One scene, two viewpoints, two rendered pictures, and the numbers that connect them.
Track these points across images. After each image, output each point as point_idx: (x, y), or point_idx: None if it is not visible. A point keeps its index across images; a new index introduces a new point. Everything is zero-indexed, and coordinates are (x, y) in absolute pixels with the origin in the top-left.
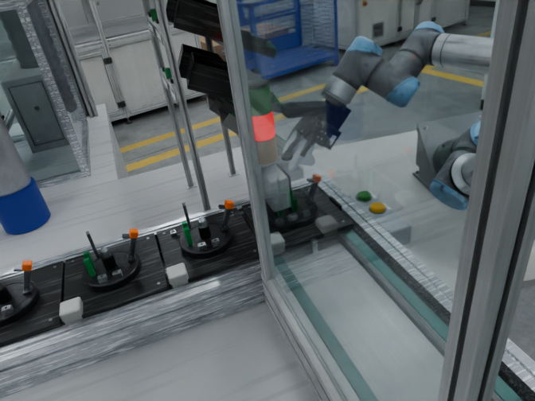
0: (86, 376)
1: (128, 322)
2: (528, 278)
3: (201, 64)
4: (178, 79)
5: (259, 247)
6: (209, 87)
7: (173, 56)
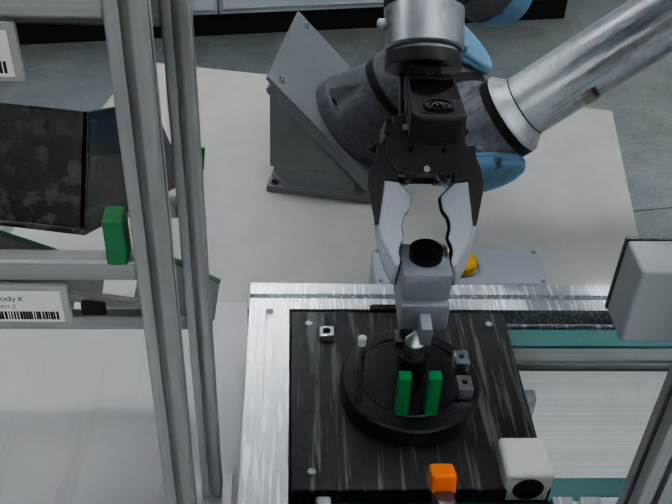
0: None
1: None
2: (631, 226)
3: (101, 111)
4: (167, 200)
5: (662, 474)
6: (120, 190)
7: (159, 105)
